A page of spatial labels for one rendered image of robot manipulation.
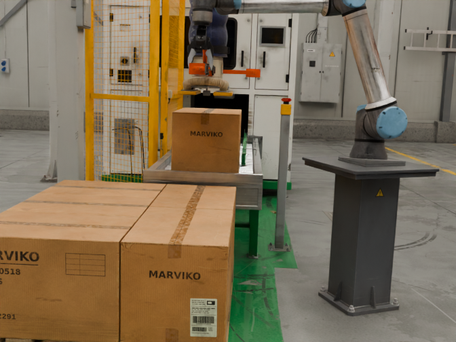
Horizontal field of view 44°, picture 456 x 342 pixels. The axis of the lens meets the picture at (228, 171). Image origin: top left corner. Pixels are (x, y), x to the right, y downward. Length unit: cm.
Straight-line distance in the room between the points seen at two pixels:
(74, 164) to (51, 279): 203
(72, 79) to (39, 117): 829
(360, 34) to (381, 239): 103
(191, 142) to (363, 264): 121
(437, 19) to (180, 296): 1140
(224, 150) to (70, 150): 128
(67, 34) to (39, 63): 838
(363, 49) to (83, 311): 167
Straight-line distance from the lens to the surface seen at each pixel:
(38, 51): 1254
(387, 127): 274
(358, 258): 294
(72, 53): 414
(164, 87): 453
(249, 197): 331
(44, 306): 229
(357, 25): 276
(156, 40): 407
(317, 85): 1201
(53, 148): 647
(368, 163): 282
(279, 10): 282
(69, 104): 415
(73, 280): 222
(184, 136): 336
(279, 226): 393
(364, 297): 304
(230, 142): 335
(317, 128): 1218
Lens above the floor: 113
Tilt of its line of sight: 9 degrees down
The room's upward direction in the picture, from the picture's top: 2 degrees clockwise
